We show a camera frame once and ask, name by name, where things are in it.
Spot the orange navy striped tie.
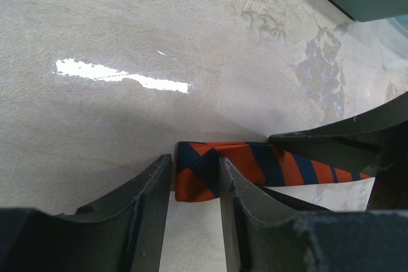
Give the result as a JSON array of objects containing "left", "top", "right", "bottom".
[{"left": 175, "top": 141, "right": 369, "bottom": 203}]

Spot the teal plastic tub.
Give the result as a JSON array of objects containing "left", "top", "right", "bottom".
[{"left": 388, "top": 15, "right": 408, "bottom": 60}]

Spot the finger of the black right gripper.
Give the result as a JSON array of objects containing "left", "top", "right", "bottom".
[{"left": 268, "top": 93, "right": 407, "bottom": 176}]

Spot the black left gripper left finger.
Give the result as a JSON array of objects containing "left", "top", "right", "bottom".
[{"left": 54, "top": 154, "right": 173, "bottom": 271}]

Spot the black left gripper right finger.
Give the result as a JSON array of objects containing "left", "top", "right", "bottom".
[{"left": 219, "top": 159, "right": 319, "bottom": 271}]

